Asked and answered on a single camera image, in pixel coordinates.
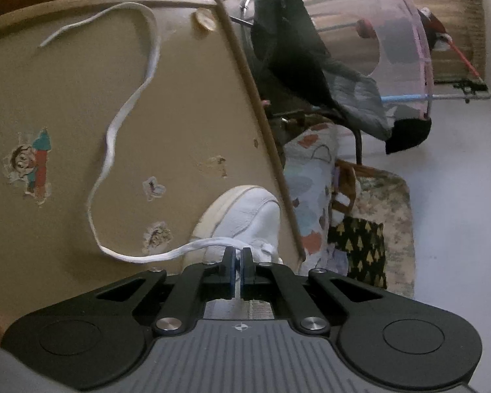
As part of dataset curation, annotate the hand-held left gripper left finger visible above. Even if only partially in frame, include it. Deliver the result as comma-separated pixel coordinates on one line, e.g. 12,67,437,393
96,247,236,334

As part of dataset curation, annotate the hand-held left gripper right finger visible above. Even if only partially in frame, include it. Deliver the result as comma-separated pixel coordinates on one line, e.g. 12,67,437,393
242,247,383,334

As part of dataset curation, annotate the white sneaker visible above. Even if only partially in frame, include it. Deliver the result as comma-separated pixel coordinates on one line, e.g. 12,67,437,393
188,185,285,321

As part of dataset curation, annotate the white shoelace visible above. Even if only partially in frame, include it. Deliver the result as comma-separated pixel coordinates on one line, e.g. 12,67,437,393
39,2,246,299

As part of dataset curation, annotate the cartoon boy sticker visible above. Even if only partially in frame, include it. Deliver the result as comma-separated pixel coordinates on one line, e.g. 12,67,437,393
141,221,173,254

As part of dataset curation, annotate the patchwork quilt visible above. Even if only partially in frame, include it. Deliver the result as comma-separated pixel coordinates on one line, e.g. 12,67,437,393
284,125,348,275

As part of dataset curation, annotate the yellow cartoon sticker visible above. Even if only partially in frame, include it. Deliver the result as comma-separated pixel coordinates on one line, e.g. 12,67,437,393
198,156,228,178

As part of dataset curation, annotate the black gold tree pillow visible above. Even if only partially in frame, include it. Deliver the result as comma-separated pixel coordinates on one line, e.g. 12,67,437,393
327,215,387,289

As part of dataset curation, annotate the floral sofa cover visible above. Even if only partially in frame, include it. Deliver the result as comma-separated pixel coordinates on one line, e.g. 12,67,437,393
344,164,416,297

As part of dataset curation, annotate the black folding chair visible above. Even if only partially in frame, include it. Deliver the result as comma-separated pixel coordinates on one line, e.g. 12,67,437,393
245,0,432,164

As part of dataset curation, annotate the rocket boy sticker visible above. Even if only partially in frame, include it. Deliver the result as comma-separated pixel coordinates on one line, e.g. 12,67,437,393
2,127,53,207

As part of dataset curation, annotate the blue pole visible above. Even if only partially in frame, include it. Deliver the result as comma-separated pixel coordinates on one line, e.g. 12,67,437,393
380,92,430,104

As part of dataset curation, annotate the round tan disc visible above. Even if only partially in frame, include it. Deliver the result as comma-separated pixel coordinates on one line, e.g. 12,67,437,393
193,8,217,33

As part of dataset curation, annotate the pink play tent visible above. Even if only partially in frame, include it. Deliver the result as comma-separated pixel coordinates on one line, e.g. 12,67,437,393
295,0,436,119

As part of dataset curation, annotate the beige curtain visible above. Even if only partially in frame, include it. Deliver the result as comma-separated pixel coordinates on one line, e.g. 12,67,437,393
393,0,485,83

